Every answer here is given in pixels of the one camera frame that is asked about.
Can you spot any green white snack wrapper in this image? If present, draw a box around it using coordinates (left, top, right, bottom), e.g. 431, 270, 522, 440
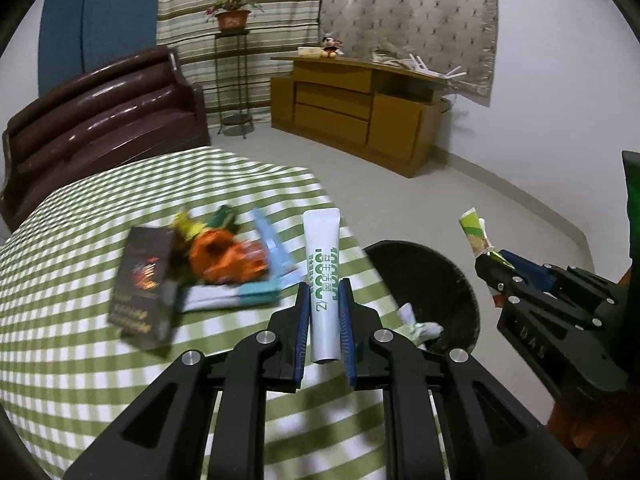
459, 208, 495, 257

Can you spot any dark cigarette box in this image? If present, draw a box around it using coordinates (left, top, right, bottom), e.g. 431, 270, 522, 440
107, 226, 178, 350

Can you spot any white teal tube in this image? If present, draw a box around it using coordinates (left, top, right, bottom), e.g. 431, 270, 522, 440
177, 280, 279, 313

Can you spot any orange plastic bag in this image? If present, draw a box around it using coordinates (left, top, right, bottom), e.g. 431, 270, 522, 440
189, 228, 269, 285

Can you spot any light blue sachet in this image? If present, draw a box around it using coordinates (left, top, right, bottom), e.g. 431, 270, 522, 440
250, 208, 303, 290

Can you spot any yellow snack wrapper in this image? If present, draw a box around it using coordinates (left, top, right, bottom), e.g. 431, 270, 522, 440
171, 210, 207, 244

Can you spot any dark green yellow bottle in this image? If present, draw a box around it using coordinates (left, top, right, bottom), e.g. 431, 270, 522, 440
206, 204, 238, 234

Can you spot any white green lettered tube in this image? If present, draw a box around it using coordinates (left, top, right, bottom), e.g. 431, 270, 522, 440
303, 208, 341, 364

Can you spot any black round trash bin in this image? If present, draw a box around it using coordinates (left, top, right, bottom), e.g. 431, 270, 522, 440
366, 240, 480, 354

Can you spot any white wrapper in bin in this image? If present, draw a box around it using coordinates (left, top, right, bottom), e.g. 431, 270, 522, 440
397, 302, 444, 348

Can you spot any green checkered tablecloth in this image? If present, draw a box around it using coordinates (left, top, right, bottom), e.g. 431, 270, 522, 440
1, 148, 387, 479

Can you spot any wooden tv cabinet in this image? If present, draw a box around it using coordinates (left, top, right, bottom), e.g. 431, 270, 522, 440
270, 55, 446, 178

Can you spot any white wifi router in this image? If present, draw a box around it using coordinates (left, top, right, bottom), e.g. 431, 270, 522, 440
372, 50, 468, 80

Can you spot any beige diamond pattern curtain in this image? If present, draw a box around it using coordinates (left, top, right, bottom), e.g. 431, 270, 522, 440
319, 0, 498, 104

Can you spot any dark brown leather sofa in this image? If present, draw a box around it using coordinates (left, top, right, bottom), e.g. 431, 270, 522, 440
1, 46, 210, 231

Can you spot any mickey mouse plush toy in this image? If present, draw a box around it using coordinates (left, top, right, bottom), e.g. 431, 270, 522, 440
320, 35, 344, 58

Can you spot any small box on cabinet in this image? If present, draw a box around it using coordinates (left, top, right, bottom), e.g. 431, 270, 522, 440
297, 46, 323, 58

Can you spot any black metal plant stand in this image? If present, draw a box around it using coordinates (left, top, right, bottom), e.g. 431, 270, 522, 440
214, 29, 254, 139

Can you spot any green striped curtain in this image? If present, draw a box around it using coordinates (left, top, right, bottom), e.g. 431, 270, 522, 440
156, 0, 320, 125

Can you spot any potted plant in red pot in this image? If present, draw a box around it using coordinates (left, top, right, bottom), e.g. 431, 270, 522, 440
205, 0, 262, 32

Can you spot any blue curtain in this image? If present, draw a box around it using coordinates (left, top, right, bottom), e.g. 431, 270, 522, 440
38, 0, 158, 96

